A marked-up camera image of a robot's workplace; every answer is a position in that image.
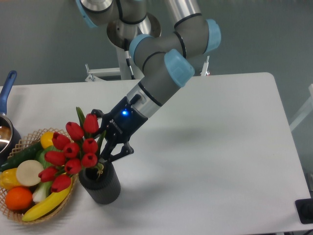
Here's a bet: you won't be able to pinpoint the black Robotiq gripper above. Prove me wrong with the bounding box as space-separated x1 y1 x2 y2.
91 96 148 163

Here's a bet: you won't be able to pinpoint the red tulip bouquet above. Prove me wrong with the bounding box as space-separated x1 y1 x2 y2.
38 107 106 192

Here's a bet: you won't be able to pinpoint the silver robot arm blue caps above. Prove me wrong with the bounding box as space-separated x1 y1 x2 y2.
76 0 221 162

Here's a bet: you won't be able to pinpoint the dark grey ribbed vase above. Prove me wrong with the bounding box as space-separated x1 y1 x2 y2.
78 163 121 205

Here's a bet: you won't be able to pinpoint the yellow lemon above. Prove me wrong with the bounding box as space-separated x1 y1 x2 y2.
40 131 54 149

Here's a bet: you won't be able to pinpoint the woven wicker basket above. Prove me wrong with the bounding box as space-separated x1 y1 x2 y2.
0 128 78 225

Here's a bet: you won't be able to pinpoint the green cucumber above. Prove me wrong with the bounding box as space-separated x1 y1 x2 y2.
0 142 43 172

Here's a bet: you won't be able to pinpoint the yellow banana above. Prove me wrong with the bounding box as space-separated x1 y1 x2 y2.
22 176 76 223

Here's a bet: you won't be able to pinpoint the green bok choy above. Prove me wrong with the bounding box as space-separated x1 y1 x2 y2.
32 145 59 204

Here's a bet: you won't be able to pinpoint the beige round radish slice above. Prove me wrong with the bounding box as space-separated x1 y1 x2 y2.
16 160 44 187

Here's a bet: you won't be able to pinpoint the yellow bell pepper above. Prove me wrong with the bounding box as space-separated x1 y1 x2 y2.
0 168 22 190

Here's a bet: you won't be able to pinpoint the orange fruit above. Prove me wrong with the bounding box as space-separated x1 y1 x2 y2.
5 187 33 211

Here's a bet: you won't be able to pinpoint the black device at table edge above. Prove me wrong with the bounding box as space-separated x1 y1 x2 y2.
295 198 313 224

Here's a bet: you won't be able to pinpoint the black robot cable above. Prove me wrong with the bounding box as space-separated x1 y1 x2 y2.
123 38 136 80

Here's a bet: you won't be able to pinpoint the blue handled saucepan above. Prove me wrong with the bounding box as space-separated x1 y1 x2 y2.
0 70 21 159

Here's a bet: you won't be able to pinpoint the white frame at right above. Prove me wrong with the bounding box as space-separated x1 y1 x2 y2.
289 84 313 132

